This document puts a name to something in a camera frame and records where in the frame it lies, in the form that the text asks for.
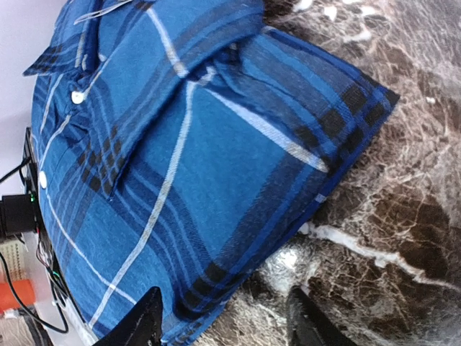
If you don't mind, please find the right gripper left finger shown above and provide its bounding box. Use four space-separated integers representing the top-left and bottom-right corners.
97 286 163 346

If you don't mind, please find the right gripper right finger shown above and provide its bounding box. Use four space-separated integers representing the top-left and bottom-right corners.
286 285 357 346

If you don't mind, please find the blue plaid long sleeve shirt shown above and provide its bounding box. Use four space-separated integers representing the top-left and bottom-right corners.
27 0 399 345

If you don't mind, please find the orange object beside table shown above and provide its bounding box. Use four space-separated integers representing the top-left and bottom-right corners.
0 279 37 314

